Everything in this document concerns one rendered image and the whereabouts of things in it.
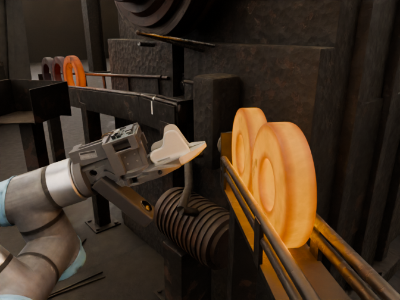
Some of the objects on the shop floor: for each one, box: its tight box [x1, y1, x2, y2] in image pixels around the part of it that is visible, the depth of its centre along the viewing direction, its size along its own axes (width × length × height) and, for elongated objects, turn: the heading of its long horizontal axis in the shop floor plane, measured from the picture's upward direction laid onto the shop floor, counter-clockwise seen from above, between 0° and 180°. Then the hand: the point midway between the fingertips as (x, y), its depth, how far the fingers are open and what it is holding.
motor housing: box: [153, 187, 230, 300], centre depth 86 cm, size 13×22×54 cm, turn 40°
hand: (199, 150), depth 56 cm, fingers closed
